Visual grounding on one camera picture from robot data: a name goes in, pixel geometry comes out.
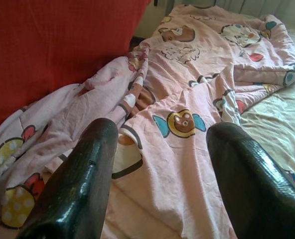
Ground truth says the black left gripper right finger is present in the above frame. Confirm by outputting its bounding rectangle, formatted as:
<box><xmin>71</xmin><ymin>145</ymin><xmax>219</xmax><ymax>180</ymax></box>
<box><xmin>206</xmin><ymin>121</ymin><xmax>295</xmax><ymax>239</ymax></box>

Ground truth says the grey floral bed cover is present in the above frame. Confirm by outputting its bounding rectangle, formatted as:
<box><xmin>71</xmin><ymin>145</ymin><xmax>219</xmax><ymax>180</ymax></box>
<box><xmin>239</xmin><ymin>14</ymin><xmax>295</xmax><ymax>175</ymax></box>

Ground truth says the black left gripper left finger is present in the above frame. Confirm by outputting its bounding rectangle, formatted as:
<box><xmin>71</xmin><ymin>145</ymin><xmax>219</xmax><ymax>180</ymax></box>
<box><xmin>15</xmin><ymin>118</ymin><xmax>120</xmax><ymax>239</ymax></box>

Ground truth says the grey pleated curtain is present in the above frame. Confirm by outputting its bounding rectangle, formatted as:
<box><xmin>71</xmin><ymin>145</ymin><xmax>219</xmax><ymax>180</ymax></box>
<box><xmin>222</xmin><ymin>0</ymin><xmax>295</xmax><ymax>19</ymax></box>

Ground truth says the red fabric-covered mattress cushion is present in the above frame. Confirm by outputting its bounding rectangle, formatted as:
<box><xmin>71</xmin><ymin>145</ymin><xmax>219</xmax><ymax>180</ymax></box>
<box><xmin>0</xmin><ymin>0</ymin><xmax>152</xmax><ymax>139</ymax></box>

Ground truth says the pink cartoon-print quilt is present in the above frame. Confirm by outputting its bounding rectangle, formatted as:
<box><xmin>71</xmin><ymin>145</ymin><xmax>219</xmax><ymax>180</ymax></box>
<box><xmin>0</xmin><ymin>0</ymin><xmax>295</xmax><ymax>239</ymax></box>

